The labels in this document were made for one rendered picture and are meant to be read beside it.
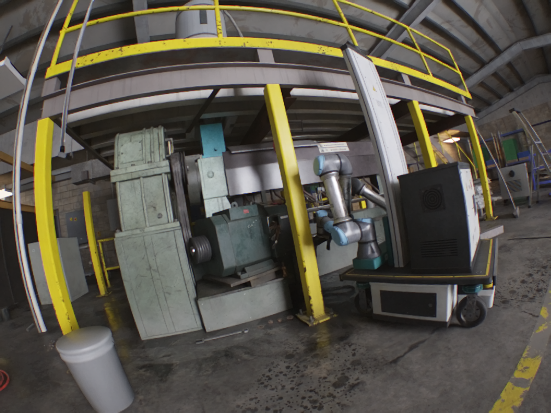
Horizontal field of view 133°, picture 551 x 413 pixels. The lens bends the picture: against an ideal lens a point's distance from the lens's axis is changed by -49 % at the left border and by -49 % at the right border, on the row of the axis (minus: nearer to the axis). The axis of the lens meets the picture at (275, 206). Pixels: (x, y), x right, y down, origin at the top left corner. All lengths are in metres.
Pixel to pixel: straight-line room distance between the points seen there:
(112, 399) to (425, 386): 1.32
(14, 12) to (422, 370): 7.03
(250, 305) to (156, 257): 0.79
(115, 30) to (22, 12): 2.28
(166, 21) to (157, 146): 4.09
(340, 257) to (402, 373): 1.93
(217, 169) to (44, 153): 1.64
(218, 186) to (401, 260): 1.80
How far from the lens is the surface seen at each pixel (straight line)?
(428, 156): 2.72
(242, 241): 1.73
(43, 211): 1.73
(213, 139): 2.57
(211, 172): 2.44
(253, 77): 1.84
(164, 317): 1.94
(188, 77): 1.77
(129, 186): 1.96
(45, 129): 1.90
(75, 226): 7.89
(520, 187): 5.83
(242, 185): 2.43
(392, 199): 1.41
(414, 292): 1.29
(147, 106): 2.14
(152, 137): 2.05
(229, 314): 1.85
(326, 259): 2.71
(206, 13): 3.39
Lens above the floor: 0.77
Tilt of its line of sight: 2 degrees up
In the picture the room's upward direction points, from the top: 11 degrees counter-clockwise
